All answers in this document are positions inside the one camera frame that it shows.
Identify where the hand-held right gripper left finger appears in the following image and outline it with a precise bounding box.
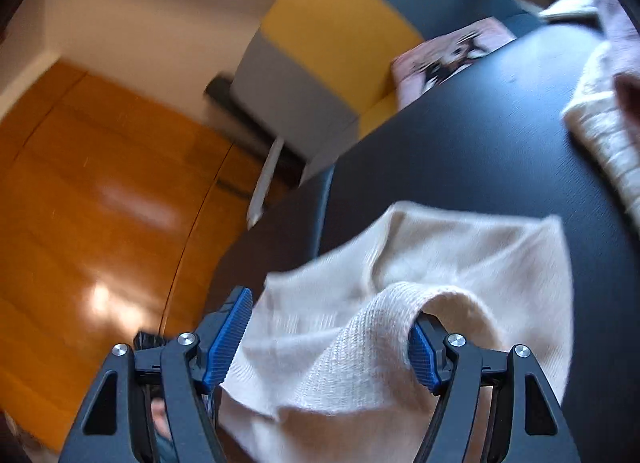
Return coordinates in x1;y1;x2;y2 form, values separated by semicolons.
60;285;254;463

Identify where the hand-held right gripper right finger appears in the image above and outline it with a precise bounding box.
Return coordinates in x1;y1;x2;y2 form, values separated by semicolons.
407;310;581;463

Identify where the cream knit sweater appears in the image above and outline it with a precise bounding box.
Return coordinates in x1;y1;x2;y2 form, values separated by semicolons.
217;200;573;463

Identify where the wooden wardrobe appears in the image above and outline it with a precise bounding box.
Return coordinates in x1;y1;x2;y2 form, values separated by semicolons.
0;60;281;454

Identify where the black rolled mat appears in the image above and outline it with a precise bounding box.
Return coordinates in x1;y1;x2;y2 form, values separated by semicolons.
205;74;301;164

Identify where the cream ribbed sweater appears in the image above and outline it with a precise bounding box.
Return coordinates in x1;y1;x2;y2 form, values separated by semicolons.
540;0;640;216

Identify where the pink printed cushion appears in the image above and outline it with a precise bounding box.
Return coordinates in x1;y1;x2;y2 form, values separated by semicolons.
391;17;518;106

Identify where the grey yellow blue armchair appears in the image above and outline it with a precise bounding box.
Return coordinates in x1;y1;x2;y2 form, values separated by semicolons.
205;0;601;228

